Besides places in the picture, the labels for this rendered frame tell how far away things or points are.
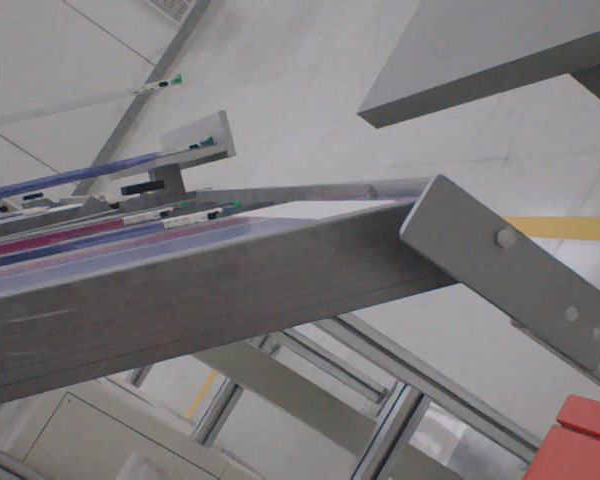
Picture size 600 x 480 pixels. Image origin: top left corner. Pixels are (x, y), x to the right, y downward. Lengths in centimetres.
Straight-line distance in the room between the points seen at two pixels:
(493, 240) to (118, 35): 834
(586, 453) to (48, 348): 36
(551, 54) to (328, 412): 78
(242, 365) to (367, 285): 92
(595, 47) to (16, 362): 63
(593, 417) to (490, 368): 163
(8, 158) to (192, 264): 812
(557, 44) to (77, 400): 135
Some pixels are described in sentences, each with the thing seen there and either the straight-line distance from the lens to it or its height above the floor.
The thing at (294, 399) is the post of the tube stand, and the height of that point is 39.
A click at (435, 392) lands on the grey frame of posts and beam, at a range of 151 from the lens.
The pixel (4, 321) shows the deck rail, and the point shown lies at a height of 92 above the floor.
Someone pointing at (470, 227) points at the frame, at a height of 72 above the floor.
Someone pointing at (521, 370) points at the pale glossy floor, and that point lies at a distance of 192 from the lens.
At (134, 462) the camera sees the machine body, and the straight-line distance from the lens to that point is 134.
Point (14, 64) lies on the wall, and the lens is 881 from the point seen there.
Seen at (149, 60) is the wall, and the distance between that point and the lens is 897.
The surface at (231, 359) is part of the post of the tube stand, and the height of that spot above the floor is 51.
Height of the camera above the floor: 100
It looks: 18 degrees down
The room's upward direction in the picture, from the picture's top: 56 degrees counter-clockwise
